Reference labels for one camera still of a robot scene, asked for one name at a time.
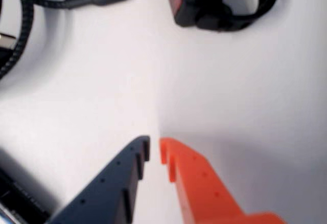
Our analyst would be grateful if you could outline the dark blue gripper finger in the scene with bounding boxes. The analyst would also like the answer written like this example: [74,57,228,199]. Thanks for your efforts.
[48,135,151,224]

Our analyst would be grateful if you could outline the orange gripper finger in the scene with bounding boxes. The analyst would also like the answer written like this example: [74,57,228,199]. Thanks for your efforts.
[158,137,286,224]

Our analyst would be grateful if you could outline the black ring strap red print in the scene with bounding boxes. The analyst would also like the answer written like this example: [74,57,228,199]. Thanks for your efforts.
[163,0,279,33]

